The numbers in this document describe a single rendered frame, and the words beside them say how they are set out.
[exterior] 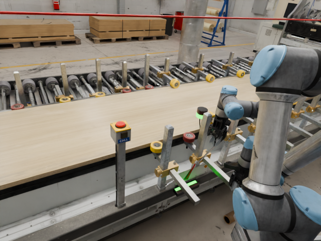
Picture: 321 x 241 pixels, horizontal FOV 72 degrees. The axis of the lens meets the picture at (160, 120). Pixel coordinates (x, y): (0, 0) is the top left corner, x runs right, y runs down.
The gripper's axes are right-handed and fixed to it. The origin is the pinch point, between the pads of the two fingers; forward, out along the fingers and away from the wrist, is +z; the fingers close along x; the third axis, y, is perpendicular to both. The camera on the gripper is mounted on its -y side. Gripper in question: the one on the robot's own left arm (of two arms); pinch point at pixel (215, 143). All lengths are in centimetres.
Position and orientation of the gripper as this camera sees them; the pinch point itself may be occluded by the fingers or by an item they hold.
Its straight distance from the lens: 131.0
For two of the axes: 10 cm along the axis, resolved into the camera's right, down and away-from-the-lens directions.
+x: 7.7, 4.0, -5.0
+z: -1.0, 8.4, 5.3
